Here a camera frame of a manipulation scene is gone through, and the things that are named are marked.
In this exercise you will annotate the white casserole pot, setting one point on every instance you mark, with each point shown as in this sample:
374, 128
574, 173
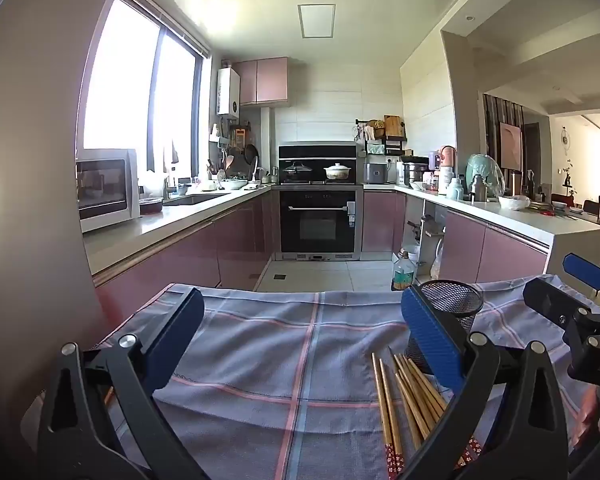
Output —
337, 172

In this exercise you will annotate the cooking oil bottle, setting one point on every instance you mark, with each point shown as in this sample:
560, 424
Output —
403, 274

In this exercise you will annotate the steel stockpot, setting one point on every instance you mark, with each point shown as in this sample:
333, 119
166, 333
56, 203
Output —
414, 170

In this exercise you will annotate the pink kettle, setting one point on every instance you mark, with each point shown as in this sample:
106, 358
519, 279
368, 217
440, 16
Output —
447, 157

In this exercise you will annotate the silver rice cooker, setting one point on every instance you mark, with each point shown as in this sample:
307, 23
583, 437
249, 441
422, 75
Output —
376, 172

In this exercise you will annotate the black built-in oven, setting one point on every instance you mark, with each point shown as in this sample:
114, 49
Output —
317, 220

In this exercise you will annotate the grey refrigerator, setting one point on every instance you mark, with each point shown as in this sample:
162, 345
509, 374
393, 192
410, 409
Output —
30, 185

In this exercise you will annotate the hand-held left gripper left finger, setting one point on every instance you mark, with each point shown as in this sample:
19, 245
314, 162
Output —
176, 340

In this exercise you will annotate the green fan in plastic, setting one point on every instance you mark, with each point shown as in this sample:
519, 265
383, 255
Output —
485, 172

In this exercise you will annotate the white microwave oven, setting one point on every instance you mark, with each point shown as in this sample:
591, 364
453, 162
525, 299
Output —
105, 187

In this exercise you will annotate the black mesh utensil holder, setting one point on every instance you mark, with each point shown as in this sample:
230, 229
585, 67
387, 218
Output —
452, 300

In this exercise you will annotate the black frying pan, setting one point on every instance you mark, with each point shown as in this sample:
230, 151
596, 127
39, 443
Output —
250, 153

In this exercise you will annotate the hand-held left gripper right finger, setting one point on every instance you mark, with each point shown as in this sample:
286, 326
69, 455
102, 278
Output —
430, 330

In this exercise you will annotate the black range hood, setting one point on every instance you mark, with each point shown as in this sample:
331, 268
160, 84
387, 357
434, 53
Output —
317, 152

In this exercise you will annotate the black cooking pot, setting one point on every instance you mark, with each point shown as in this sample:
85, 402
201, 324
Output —
296, 171

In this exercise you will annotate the ceiling light panel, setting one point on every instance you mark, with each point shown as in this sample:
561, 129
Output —
316, 21

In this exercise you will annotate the brown tall tumbler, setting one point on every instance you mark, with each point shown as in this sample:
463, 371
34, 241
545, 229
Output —
516, 183

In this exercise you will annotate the framed wall picture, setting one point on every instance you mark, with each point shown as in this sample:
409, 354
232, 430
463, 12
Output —
510, 145

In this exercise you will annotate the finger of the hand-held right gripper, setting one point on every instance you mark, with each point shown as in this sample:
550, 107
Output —
585, 270
547, 297

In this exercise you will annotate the blue-grey plaid cloth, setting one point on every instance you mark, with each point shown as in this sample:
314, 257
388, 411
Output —
280, 350

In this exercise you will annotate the dark red bowl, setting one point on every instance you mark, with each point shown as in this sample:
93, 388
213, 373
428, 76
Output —
151, 205

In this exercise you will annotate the wooden slat partition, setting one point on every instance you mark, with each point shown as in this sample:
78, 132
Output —
492, 125

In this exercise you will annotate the black wall rack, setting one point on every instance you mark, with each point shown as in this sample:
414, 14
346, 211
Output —
390, 142

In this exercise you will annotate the pale green bottle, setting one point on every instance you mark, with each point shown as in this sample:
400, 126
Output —
454, 190

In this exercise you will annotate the wooden cutting board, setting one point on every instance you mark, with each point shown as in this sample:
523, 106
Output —
392, 125

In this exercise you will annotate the steel thermos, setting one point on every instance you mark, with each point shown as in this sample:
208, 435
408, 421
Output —
476, 187

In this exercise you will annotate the kitchen window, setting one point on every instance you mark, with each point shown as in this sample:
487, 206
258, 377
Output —
125, 85

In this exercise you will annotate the white water heater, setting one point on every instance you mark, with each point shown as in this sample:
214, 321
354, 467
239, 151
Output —
227, 92

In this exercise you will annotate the person's right hand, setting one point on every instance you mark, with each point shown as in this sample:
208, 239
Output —
586, 417

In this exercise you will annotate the pink wall cabinet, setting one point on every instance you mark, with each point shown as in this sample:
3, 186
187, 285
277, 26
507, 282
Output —
262, 81

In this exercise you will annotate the bunch of bamboo chopsticks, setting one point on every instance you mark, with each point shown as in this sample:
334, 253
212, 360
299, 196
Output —
407, 400

